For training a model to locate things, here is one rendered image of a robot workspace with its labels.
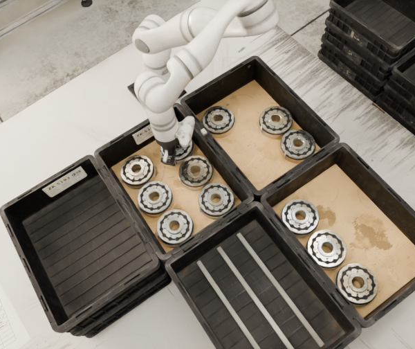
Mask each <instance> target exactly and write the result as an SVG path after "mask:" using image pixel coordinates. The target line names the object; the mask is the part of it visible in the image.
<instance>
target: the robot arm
mask: <svg viewBox="0 0 415 349"><path fill-rule="evenodd" d="M278 22H279V13H278V11H277V8H276V5H275V3H274V1H273V0H228V1H227V2H226V3H225V5H224V6H223V7H222V8H221V9H220V10H215V9H213V8H209V7H203V6H200V7H196V8H192V9H189V10H185V11H183V12H181V13H179V14H177V15H176V16H175V17H173V18H171V19H170V20H169V21H167V22H165V21H164V20H163V19H162V18H161V17H159V16H158V15H148V16H147V17H146V18H145V19H144V20H143V21H142V23H141V24H140V25H139V26H138V27H137V29H136V30H135V31H134V33H133V37H132V41H133V45H134V46H135V47H136V48H137V49H138V50H139V51H140V52H142V53H143V54H142V58H143V62H144V65H145V70H146V71H145V72H143V73H141V74H140V75H139V76H138V77H137V78H136V81H135V83H134V91H135V93H136V96H137V98H138V99H139V101H140V104H141V105H142V106H143V108H144V110H145V111H146V113H147V116H148V119H149V122H150V124H151V130H152V132H153V134H154V138H155V139H156V142H157V144H159V145H160V146H161V147H162V148H163V152H164V157H162V158H161V159H160V162H162V163H164V164H165V165H171V166H175V165H177V162H176V159H175V156H176V148H178V147H179V144H181V146H182V147H188V146H189V145H190V142H191V139H192V134H193V131H194V125H195V121H194V117H193V116H187V117H186V118H185V119H184V120H182V121H181V122H178V120H177V118H176V114H175V112H174V108H173V104H174V103H175V102H176V100H177V99H178V97H179V96H180V94H181V93H182V92H183V90H184V89H185V88H186V86H187V84H188V83H189V82H190V81H191V80H193V78H195V77H196V76H197V75H198V74H199V73H200V72H202V71H203V70H204V69H205V68H206V67H207V66H208V65H209V64H210V62H211V61H212V60H213V58H214V56H215V54H216V51H217V49H218V47H219V44H220V41H221V39H223V38H229V37H251V36H256V35H261V34H264V33H267V32H268V31H269V30H272V29H273V28H274V27H275V26H276V25H277V24H278ZM185 45H186V46H185ZM179 46H185V47H183V48H182V49H181V50H180V51H179V52H178V53H177V54H175V55H174V56H173V57H172V58H171V59H170V55H171V51H172V48H175V47H179Z"/></svg>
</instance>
